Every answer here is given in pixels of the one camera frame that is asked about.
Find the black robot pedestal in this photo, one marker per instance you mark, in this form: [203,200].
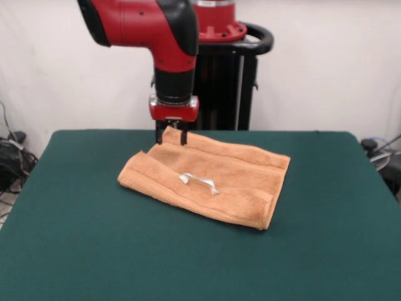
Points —
[225,87]

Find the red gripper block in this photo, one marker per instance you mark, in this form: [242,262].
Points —
[173,113]

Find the orange terry towel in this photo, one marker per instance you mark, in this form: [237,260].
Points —
[219,182]

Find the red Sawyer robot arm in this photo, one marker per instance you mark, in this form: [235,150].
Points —
[141,25]

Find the dark green table cloth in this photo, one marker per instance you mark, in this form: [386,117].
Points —
[94,251]

